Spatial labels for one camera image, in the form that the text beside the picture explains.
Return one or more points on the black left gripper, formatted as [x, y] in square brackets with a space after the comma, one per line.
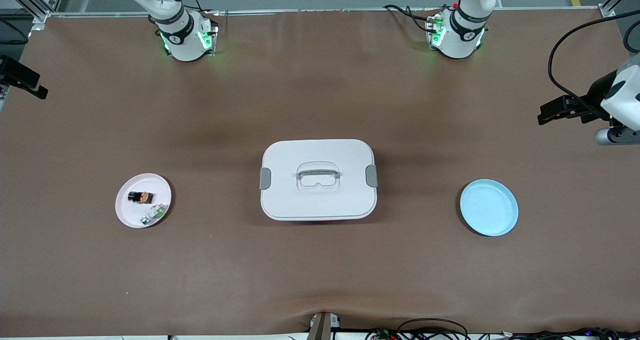
[595, 95]

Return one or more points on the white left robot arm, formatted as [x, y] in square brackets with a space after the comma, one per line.
[462, 37]

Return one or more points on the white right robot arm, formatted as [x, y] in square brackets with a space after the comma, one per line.
[182, 39]

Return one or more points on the white lidded storage box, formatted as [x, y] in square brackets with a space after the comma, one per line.
[320, 200]

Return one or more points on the light blue round plate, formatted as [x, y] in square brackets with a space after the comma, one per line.
[489, 207]

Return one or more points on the pink round plate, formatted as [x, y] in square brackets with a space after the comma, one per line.
[127, 211]

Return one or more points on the brown table cover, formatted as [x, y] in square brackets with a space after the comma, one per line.
[320, 270]

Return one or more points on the silver table edge rail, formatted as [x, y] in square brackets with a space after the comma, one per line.
[300, 11]

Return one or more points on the front camera mount bracket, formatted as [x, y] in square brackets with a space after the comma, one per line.
[320, 330]

